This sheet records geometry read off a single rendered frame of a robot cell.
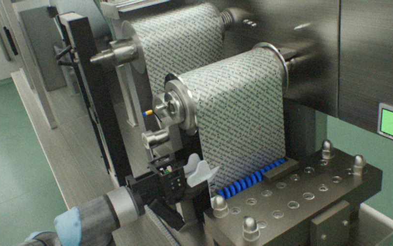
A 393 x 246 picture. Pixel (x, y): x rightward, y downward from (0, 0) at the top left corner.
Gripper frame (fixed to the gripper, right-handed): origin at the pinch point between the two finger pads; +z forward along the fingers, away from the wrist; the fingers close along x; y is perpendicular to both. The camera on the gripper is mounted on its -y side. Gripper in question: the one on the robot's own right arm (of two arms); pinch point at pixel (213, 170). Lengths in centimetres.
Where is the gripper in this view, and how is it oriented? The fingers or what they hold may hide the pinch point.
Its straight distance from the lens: 86.6
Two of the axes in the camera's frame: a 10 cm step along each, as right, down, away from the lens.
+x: -5.1, -3.2, 8.0
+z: 8.5, -3.5, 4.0
